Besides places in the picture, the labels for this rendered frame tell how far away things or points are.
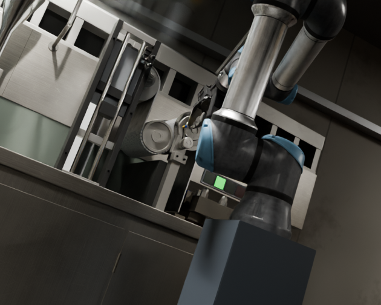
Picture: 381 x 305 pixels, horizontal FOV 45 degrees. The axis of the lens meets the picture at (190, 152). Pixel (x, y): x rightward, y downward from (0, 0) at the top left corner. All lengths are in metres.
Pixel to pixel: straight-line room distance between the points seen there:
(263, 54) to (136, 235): 0.62
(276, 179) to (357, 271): 3.07
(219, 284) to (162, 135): 0.82
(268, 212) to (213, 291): 0.22
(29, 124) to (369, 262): 3.08
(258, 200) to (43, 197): 0.57
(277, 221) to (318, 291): 2.86
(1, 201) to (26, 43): 0.85
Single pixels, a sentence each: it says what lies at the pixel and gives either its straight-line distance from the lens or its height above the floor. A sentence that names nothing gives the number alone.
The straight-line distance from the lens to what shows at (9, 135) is 1.89.
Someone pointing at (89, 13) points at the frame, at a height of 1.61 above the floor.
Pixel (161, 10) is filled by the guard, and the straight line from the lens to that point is 2.10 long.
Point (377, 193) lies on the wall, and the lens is 4.24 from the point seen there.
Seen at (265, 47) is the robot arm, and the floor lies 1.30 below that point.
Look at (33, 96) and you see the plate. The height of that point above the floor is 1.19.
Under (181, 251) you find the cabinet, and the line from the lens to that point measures 1.43.
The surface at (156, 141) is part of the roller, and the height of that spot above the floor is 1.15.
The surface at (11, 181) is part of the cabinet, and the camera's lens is 1.28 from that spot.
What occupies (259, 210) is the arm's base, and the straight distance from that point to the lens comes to 1.07.
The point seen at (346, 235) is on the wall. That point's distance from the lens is 4.03.
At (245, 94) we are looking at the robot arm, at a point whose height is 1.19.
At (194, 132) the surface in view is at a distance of 1.72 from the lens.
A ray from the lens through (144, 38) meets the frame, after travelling 1.59.
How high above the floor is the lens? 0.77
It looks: 13 degrees up
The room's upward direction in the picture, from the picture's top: 19 degrees clockwise
